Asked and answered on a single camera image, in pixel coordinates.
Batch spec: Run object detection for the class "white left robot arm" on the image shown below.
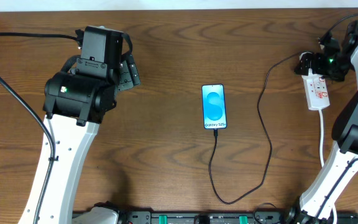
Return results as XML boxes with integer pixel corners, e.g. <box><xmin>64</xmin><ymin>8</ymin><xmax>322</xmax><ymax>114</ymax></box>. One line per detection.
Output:
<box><xmin>19</xmin><ymin>26</ymin><xmax>140</xmax><ymax>223</ymax></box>

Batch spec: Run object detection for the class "black USB charging cable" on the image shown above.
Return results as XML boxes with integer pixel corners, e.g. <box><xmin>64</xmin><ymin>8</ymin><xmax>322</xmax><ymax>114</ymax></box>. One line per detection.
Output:
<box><xmin>208</xmin><ymin>51</ymin><xmax>307</xmax><ymax>205</ymax></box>

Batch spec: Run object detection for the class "white USB wall charger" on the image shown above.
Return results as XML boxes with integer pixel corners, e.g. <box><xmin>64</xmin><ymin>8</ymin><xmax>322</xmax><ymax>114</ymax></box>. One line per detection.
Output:
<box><xmin>299</xmin><ymin>51</ymin><xmax>326</xmax><ymax>80</ymax></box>

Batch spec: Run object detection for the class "blue Galaxy smartphone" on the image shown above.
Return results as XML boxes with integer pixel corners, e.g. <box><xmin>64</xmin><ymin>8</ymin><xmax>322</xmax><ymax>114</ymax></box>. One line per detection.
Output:
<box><xmin>201</xmin><ymin>84</ymin><xmax>227</xmax><ymax>129</ymax></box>

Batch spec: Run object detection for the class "white power strip cord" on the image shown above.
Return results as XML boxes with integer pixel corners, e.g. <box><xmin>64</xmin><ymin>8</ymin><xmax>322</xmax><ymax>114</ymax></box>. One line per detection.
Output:
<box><xmin>318</xmin><ymin>108</ymin><xmax>338</xmax><ymax>224</ymax></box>

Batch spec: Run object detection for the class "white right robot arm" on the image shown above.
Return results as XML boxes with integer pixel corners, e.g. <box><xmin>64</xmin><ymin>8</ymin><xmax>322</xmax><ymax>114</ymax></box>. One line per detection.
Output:
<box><xmin>285</xmin><ymin>20</ymin><xmax>358</xmax><ymax>223</ymax></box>

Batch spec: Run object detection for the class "white power strip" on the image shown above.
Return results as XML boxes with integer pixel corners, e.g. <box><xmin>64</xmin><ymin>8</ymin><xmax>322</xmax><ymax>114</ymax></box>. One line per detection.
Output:
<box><xmin>302</xmin><ymin>75</ymin><xmax>330</xmax><ymax>111</ymax></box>

